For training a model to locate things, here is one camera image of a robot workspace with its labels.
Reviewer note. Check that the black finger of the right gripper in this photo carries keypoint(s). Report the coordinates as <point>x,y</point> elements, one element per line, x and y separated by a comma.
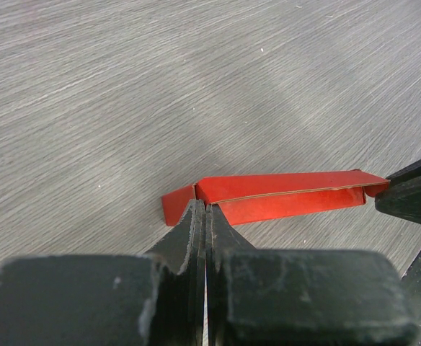
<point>403,197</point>

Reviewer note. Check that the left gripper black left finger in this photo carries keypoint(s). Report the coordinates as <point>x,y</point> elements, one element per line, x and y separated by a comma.
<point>154,298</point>

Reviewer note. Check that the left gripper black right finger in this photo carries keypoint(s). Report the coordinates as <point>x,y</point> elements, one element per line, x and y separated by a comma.
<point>300,296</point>

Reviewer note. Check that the red paper box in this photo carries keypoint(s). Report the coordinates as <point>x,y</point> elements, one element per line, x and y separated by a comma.
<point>252,198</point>

